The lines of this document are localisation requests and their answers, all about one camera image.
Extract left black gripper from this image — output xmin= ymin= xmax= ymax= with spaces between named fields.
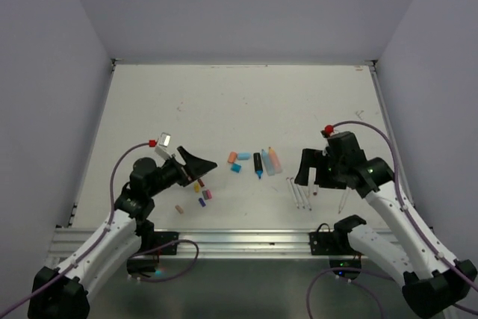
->
xmin=146 ymin=146 xmax=216 ymax=196

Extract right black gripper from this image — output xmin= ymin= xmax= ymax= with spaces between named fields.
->
xmin=294 ymin=146 xmax=347 ymax=188

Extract blue pen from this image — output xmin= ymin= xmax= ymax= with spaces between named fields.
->
xmin=297 ymin=185 xmax=312 ymax=211

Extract pink pen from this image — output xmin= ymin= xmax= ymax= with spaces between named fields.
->
xmin=286 ymin=177 xmax=300 ymax=209

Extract grey pen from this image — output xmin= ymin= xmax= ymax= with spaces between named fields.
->
xmin=292 ymin=184 xmax=305 ymax=209

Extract peach capped pen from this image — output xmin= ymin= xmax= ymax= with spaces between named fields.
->
xmin=338 ymin=188 xmax=350 ymax=214

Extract orange highlighter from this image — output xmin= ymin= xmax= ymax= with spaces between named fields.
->
xmin=268 ymin=147 xmax=282 ymax=174

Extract peach pen cap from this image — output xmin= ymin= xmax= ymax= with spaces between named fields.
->
xmin=175 ymin=205 xmax=184 ymax=214

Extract light blue highlighter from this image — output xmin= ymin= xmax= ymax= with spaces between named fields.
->
xmin=261 ymin=149 xmax=275 ymax=176

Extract black blue highlighter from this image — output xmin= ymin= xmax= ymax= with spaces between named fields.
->
xmin=253 ymin=152 xmax=264 ymax=179

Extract orange highlighter cap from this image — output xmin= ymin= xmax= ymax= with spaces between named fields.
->
xmin=228 ymin=152 xmax=238 ymax=164

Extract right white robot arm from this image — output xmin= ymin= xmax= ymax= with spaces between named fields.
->
xmin=294 ymin=131 xmax=477 ymax=318

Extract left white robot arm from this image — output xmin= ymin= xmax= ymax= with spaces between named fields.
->
xmin=28 ymin=146 xmax=217 ymax=318

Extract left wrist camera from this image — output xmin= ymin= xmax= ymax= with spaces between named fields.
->
xmin=155 ymin=132 xmax=175 ymax=161

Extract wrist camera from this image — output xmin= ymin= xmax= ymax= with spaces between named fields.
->
xmin=320 ymin=129 xmax=336 ymax=139
xmin=155 ymin=132 xmax=175 ymax=161

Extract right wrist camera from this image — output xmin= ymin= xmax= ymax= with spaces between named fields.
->
xmin=320 ymin=129 xmax=336 ymax=139

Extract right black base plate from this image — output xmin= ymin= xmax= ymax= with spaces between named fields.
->
xmin=308 ymin=231 xmax=363 ymax=255

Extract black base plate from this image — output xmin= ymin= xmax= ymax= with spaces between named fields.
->
xmin=308 ymin=231 xmax=363 ymax=255
xmin=131 ymin=232 xmax=179 ymax=258

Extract aluminium mounting rail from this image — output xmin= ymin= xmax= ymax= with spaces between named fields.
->
xmin=48 ymin=227 xmax=438 ymax=260

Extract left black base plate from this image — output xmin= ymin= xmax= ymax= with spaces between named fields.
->
xmin=131 ymin=232 xmax=179 ymax=258

